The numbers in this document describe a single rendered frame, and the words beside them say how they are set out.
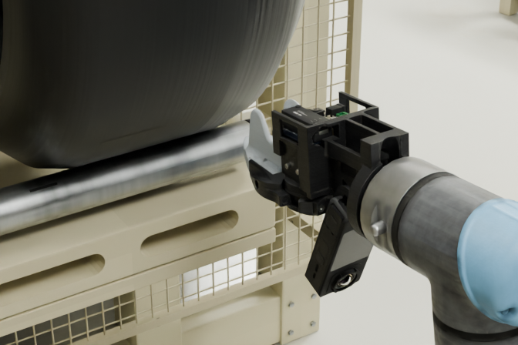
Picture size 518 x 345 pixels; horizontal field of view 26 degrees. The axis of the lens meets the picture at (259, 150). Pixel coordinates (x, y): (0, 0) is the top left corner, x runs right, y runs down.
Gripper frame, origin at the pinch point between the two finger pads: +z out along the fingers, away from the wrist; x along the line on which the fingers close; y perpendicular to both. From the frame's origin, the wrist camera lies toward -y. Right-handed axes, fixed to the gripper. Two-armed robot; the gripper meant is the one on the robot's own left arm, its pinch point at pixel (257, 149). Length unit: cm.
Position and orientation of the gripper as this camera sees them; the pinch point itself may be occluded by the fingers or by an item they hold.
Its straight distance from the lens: 102.3
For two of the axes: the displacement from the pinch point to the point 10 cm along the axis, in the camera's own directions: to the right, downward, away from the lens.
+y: -0.7, -9.2, -3.8
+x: -8.5, 2.6, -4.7
